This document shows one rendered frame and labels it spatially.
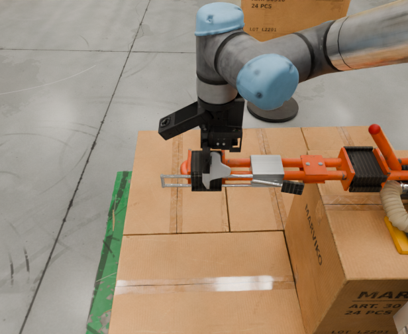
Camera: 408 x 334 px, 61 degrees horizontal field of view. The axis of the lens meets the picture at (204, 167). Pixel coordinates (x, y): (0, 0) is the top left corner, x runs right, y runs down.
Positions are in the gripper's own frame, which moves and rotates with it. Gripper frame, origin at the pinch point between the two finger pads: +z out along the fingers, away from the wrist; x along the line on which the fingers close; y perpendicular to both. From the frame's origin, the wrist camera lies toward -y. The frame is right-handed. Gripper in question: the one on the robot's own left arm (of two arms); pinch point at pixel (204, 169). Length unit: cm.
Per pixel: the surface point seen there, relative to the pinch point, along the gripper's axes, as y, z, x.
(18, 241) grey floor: -100, 108, 49
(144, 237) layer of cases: -22, 53, 16
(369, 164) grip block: 36.7, -1.7, 0.1
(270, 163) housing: 14.7, -1.4, 0.6
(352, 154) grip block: 33.8, -1.7, 3.1
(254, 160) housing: 11.1, -1.4, 1.7
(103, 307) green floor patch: -47, 108, 13
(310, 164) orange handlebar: 23.6, -1.3, 0.5
